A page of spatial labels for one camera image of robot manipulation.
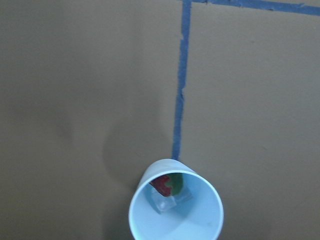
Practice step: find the light blue plastic cup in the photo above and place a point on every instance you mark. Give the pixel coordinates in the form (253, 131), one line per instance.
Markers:
(200, 218)

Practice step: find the red strawberry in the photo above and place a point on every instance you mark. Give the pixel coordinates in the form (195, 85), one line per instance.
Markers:
(167, 185)

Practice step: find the clear ice cubes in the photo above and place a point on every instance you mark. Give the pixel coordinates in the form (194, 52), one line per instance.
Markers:
(184, 195)

